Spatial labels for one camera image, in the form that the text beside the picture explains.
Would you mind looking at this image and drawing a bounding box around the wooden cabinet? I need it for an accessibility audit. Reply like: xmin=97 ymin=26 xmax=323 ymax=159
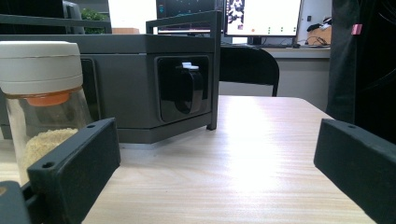
xmin=111 ymin=27 xmax=140 ymax=35

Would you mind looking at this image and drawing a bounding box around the black plastic holder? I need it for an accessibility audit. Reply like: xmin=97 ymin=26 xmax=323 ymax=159
xmin=155 ymin=55 xmax=210 ymax=123

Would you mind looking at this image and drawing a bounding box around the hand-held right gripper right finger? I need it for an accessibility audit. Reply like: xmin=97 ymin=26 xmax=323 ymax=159
xmin=313 ymin=118 xmax=396 ymax=224

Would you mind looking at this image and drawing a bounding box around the green plant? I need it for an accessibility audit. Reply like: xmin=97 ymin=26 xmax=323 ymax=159
xmin=80 ymin=7 xmax=109 ymax=35

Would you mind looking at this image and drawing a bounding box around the cardboard box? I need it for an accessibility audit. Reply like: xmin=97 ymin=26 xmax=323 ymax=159
xmin=305 ymin=24 xmax=332 ymax=47

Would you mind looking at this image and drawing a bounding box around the black chair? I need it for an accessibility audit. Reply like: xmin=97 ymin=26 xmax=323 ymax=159
xmin=219 ymin=46 xmax=280 ymax=97

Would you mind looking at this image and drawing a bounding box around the black curtain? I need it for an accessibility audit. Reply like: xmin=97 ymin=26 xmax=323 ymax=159
xmin=325 ymin=0 xmax=396 ymax=145
xmin=0 ymin=0 xmax=65 ymax=35

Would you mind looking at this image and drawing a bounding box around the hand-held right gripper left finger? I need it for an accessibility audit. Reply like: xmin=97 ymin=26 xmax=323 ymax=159
xmin=27 ymin=117 xmax=121 ymax=224

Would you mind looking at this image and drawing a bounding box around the glass seasoning jar white lid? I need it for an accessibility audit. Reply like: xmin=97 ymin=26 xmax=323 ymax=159
xmin=0 ymin=40 xmax=94 ymax=185

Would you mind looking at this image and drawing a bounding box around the grey office desk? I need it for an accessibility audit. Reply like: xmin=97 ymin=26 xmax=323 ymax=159
xmin=219 ymin=43 xmax=332 ymax=60

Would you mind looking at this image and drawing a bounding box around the black monitor back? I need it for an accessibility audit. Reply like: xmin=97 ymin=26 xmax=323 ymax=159
xmin=62 ymin=0 xmax=86 ymax=35

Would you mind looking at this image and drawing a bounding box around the white screen monitor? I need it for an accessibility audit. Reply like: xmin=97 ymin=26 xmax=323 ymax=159
xmin=223 ymin=0 xmax=304 ymax=46

